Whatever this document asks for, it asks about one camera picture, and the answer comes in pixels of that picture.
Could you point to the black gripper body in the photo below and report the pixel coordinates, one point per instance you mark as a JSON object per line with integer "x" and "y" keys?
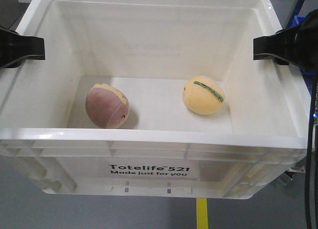
{"x": 306, "y": 42}

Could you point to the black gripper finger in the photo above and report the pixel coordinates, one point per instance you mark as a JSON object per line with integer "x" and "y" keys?
{"x": 282, "y": 47}
{"x": 14, "y": 48}

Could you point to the yellow plush ball toy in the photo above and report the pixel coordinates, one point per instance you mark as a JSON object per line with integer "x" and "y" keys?
{"x": 203, "y": 95}

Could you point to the pink plush ball toy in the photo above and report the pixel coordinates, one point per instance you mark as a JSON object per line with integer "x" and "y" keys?
{"x": 106, "y": 106}

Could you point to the white plastic tote box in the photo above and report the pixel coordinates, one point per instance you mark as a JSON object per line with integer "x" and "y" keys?
{"x": 148, "y": 50}

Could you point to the blue storage bin right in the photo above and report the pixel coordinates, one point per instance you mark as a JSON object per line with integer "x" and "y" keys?
{"x": 297, "y": 20}

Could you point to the yellow floor tape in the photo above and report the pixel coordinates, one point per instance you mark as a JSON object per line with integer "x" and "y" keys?
{"x": 202, "y": 213}

